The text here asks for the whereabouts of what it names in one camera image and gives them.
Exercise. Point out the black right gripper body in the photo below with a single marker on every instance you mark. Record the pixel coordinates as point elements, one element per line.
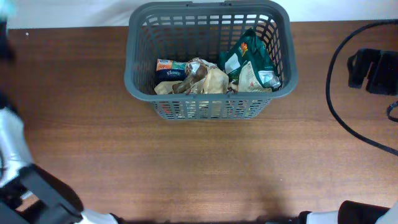
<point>376,72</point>

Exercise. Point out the green tortilla wrap package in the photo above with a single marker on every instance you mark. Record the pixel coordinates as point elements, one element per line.
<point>249,66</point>

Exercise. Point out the cream snack bag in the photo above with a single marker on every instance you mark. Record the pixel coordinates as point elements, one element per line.
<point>215,81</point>

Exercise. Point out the blue Kleenex tissue multipack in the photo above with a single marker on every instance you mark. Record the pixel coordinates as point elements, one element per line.
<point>169,71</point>

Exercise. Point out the cream brown snack wrapper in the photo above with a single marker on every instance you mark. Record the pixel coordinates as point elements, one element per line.
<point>195,72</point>

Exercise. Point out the teal snack bar wrapper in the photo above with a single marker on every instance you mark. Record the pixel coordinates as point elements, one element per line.
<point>8,9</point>

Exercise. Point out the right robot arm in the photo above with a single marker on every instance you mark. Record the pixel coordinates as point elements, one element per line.
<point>351,212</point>

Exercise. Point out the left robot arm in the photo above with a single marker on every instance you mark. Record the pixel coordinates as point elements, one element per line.
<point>30,194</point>

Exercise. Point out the grey plastic basket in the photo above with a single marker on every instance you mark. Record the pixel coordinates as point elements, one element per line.
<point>182,30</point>

